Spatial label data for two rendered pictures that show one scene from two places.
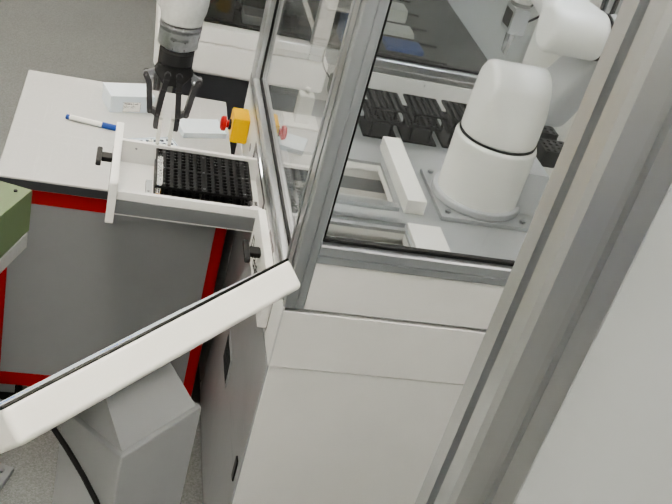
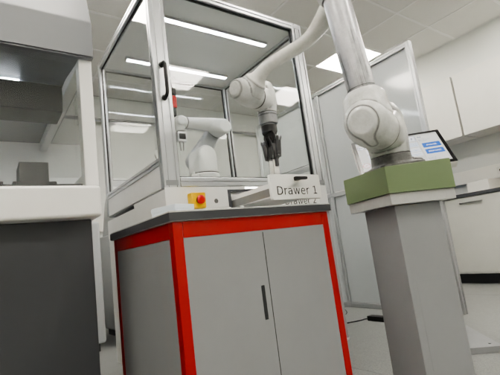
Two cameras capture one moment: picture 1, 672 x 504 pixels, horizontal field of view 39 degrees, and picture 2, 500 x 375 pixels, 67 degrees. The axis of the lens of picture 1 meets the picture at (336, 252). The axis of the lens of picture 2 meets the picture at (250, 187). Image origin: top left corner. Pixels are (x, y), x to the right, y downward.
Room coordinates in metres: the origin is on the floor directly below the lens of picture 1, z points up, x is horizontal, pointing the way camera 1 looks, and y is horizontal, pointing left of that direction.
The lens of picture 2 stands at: (2.60, 2.02, 0.64)
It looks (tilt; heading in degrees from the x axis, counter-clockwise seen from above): 9 degrees up; 251
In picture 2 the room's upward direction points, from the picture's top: 7 degrees counter-clockwise
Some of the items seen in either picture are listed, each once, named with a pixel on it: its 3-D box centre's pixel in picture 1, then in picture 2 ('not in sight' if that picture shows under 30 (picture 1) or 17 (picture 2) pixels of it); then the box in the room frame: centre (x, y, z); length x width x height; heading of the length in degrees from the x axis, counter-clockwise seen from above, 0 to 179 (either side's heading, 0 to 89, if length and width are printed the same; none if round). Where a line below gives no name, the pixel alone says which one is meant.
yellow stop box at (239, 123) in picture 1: (238, 125); (197, 200); (2.27, 0.34, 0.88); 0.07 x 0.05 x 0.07; 17
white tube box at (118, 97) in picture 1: (128, 97); (172, 213); (2.43, 0.69, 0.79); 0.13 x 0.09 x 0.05; 125
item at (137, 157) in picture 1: (204, 186); (267, 197); (1.93, 0.34, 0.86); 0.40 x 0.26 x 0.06; 107
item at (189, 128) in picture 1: (200, 128); not in sight; (2.41, 0.47, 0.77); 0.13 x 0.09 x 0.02; 123
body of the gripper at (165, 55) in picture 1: (174, 65); (269, 135); (1.92, 0.45, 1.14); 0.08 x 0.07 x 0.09; 107
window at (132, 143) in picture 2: not in sight; (126, 104); (2.53, -0.10, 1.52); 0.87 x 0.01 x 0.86; 107
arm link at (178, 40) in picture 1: (179, 34); (268, 120); (1.92, 0.45, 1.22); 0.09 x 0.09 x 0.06
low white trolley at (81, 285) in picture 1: (109, 248); (227, 323); (2.26, 0.64, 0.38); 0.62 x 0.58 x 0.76; 17
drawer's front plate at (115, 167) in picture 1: (114, 170); (295, 187); (1.87, 0.54, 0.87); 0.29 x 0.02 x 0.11; 17
